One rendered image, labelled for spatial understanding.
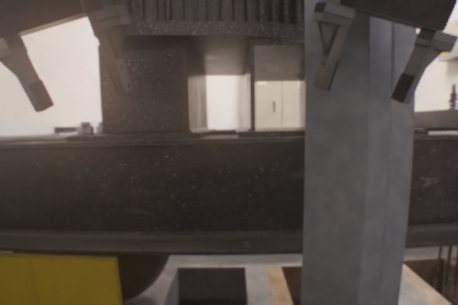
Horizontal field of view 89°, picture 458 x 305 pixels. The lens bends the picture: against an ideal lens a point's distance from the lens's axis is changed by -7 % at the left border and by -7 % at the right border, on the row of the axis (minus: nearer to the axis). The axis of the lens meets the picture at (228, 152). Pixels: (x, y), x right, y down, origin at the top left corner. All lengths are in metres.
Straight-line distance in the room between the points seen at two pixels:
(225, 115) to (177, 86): 3.30
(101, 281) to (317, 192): 0.49
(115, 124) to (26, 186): 0.29
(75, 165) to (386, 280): 0.70
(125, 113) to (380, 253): 0.57
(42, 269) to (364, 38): 0.78
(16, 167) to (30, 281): 0.27
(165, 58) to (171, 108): 0.11
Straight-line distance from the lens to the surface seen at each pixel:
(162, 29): 0.56
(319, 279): 0.50
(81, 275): 0.67
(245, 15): 0.60
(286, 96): 3.72
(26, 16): 0.39
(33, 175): 0.76
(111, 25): 0.35
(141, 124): 0.59
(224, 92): 3.88
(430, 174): 0.75
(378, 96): 0.45
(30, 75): 0.44
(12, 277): 0.78
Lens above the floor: 0.69
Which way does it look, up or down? 6 degrees down
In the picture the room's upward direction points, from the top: 1 degrees counter-clockwise
